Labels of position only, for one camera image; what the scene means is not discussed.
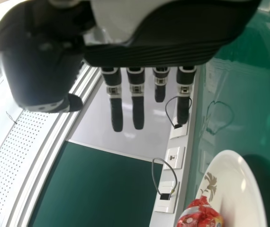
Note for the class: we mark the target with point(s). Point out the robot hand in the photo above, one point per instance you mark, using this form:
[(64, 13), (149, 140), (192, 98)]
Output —
[(161, 35)]

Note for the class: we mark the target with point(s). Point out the red biscuit packet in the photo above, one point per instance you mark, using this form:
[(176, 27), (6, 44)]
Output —
[(201, 216)]

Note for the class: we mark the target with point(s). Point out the plate with brown leaf pattern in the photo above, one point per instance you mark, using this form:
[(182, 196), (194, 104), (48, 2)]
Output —
[(239, 189)]

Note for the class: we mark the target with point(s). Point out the white aluminium frame rail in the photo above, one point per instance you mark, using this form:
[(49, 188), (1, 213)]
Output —
[(61, 132)]

